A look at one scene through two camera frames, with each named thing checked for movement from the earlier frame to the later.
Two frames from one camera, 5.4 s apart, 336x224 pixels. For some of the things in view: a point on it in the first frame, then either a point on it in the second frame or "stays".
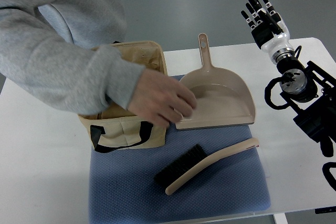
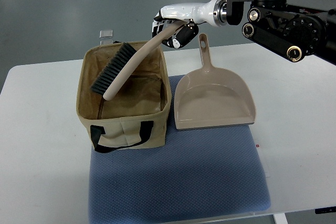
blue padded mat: (123, 190) stays
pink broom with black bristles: (194, 161) → (126, 60)
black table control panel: (329, 209) stays
